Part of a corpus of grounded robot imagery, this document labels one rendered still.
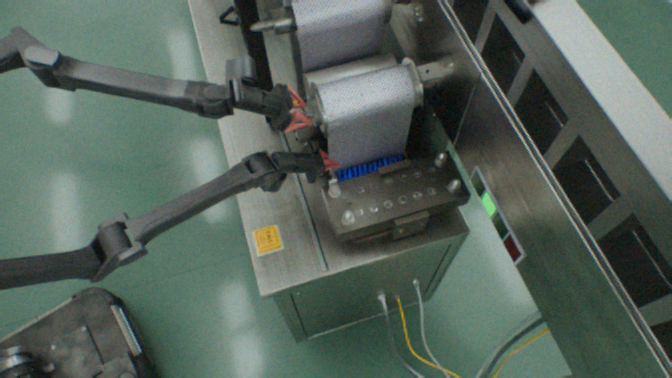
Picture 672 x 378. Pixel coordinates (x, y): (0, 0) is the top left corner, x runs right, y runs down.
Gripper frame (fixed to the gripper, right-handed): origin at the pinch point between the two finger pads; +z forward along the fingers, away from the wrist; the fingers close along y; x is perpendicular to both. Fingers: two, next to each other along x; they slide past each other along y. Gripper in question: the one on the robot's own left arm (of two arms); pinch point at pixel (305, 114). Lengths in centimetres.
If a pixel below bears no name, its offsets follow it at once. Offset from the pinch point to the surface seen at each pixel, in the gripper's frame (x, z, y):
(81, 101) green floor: -166, -3, -147
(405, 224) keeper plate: -7.0, 31.8, 26.6
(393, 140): 3.2, 27.8, 5.0
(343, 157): -7.7, 17.4, 5.1
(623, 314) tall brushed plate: 36, 19, 69
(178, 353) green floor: -145, 24, 16
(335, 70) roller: 5.7, 11.2, -14.1
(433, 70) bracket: 24.5, 25.2, -1.1
